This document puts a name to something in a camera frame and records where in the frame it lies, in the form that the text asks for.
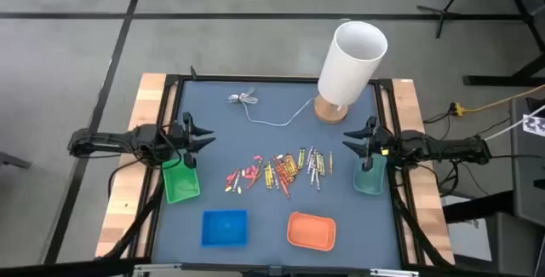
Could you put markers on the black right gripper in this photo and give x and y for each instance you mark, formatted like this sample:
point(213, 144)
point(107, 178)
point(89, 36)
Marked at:
point(381, 140)

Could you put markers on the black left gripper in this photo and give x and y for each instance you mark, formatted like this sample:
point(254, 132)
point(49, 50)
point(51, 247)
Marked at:
point(179, 138)

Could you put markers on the red-orange crayon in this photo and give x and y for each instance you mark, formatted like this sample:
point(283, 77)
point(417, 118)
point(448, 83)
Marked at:
point(283, 175)
point(232, 179)
point(254, 179)
point(279, 168)

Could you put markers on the grey crayon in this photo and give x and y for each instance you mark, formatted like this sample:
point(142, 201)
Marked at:
point(313, 177)
point(317, 182)
point(236, 182)
point(308, 167)
point(312, 164)
point(309, 156)
point(276, 179)

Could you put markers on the yellow crayon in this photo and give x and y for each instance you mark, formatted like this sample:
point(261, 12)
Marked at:
point(270, 175)
point(294, 163)
point(289, 165)
point(267, 175)

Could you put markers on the pile of crayons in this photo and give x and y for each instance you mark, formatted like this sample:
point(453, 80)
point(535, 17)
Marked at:
point(284, 188)

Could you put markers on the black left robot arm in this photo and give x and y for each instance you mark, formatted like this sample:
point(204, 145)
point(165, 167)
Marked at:
point(106, 138)

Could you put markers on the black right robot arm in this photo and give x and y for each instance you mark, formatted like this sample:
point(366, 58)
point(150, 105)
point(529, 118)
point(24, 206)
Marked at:
point(447, 147)

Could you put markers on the teal plastic basket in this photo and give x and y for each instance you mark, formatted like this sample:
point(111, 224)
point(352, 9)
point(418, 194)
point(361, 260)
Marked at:
point(370, 183)

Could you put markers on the green plastic basket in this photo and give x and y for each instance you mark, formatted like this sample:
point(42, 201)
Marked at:
point(181, 185)

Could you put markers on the blue-grey table mat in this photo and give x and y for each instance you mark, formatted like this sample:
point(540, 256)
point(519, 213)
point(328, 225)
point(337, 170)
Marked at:
point(255, 119)

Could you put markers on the small black antenna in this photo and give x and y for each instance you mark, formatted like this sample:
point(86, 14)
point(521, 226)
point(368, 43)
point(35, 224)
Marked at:
point(193, 73)

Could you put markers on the white shade wooden-base lamp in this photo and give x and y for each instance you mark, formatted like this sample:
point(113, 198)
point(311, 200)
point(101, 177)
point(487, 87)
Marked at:
point(349, 68)

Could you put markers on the blue plastic basket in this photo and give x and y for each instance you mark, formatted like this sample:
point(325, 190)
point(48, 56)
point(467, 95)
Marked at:
point(225, 228)

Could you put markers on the orange plastic basket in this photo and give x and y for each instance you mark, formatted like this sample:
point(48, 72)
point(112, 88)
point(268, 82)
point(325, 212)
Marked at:
point(311, 231)

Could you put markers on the black floor stand foot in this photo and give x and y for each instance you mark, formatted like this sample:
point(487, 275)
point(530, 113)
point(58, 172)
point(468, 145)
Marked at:
point(477, 209)

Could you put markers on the black tripod stand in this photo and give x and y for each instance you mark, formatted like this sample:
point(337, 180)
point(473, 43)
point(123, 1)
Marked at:
point(445, 13)

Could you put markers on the black stand base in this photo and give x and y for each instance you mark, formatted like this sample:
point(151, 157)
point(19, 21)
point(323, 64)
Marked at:
point(502, 81)

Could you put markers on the grey cabinet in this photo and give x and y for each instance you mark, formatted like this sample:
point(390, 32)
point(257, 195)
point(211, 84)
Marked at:
point(528, 174)

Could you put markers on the black-and-white marker tag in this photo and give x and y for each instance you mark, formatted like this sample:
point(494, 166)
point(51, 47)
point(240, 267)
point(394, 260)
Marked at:
point(535, 124)

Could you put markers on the grey box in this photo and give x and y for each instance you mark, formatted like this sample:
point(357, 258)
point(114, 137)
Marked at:
point(511, 243)

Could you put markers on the dark chair foot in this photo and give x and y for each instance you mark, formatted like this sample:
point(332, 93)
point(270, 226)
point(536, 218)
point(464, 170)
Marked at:
point(13, 159)

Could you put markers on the black table frame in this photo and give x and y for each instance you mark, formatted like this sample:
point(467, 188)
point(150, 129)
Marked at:
point(277, 78)

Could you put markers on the black frame crossbar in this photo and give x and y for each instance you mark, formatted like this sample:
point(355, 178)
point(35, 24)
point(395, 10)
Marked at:
point(85, 266)

